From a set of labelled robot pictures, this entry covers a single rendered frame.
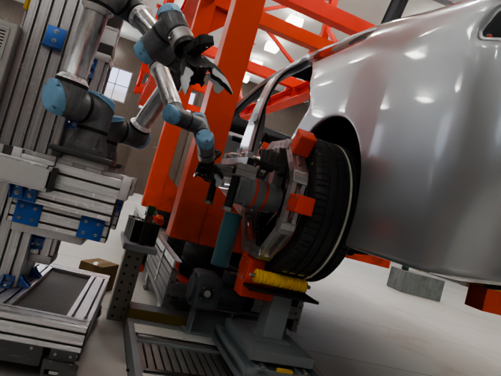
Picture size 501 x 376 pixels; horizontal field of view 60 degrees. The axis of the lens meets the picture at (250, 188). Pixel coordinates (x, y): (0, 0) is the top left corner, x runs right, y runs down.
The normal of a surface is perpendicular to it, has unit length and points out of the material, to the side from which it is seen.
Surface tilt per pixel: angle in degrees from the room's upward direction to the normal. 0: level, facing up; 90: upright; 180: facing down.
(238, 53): 90
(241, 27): 90
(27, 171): 90
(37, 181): 90
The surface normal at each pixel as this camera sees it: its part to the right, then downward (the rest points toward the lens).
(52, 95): -0.58, -0.06
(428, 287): 0.20, 0.01
